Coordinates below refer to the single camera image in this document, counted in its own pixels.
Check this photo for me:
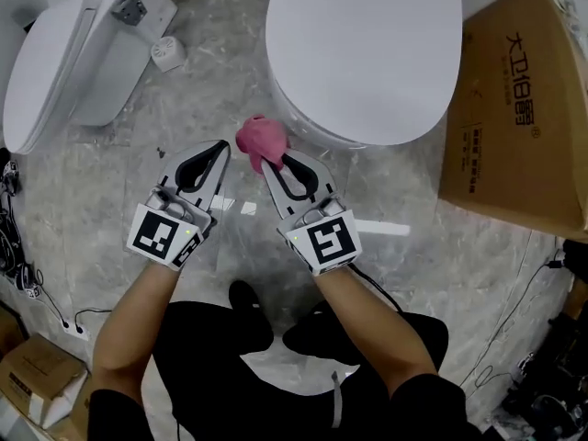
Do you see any person's left forearm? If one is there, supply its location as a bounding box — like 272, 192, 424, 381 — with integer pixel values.
91, 262, 180, 388

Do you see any large cardboard box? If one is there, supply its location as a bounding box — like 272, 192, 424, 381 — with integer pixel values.
437, 0, 588, 243

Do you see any small cardboard box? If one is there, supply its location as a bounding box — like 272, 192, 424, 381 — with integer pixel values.
0, 333, 89, 431

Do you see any person's left black shoe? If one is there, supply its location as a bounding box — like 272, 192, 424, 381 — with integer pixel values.
228, 279, 261, 311

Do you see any person's right forearm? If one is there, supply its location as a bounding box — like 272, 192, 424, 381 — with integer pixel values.
311, 264, 437, 399

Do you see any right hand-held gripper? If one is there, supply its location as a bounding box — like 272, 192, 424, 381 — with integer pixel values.
260, 148, 364, 277

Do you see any wooden desk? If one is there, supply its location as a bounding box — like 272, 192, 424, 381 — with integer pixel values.
563, 276, 588, 321

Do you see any black headset with cables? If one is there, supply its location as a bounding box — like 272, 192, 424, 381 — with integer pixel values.
0, 199, 42, 300

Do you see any white toilet with tank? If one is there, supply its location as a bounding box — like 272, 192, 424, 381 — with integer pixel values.
2, 0, 179, 155

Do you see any black spare device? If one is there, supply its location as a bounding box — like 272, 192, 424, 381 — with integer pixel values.
0, 147, 22, 199

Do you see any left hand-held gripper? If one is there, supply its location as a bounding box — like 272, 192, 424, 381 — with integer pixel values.
126, 139, 231, 273

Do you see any white smart toilet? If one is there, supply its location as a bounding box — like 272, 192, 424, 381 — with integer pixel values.
265, 0, 463, 149

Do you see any white socket strip with plugs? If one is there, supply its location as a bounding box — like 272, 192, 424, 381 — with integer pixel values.
59, 317, 92, 339

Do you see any black floor cable with plug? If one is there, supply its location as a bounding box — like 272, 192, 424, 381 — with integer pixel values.
458, 258, 566, 388

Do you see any pink cloth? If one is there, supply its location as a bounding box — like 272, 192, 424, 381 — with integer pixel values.
235, 114, 290, 174

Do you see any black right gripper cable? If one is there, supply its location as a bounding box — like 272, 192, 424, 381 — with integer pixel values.
346, 264, 405, 314

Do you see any small white round canister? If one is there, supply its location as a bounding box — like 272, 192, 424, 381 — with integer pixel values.
150, 36, 187, 74

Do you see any black equipment heap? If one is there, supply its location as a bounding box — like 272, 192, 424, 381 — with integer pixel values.
503, 351, 588, 441

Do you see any person's black shirt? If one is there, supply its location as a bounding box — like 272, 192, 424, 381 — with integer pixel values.
86, 372, 483, 441

